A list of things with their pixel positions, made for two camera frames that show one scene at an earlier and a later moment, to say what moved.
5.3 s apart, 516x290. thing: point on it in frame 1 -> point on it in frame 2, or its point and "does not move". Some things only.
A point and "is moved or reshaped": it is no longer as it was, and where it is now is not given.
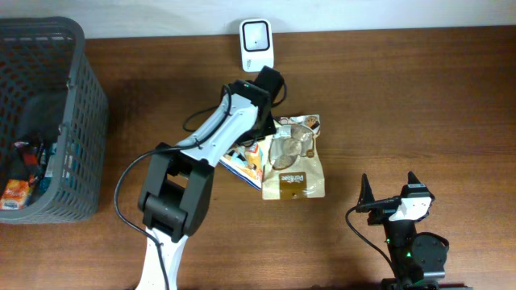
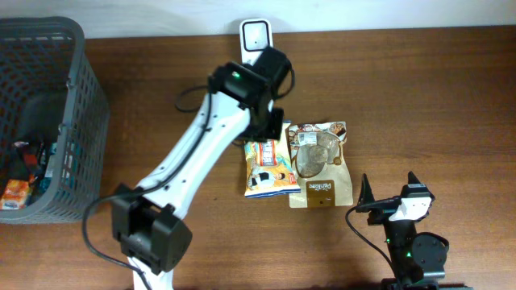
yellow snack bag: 245,161 is moved or reshaped
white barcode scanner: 256,44 does not move
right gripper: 366,195 does not move
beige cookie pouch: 292,167 -> 320,163
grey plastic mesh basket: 50,91 does not move
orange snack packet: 16,195 does not move
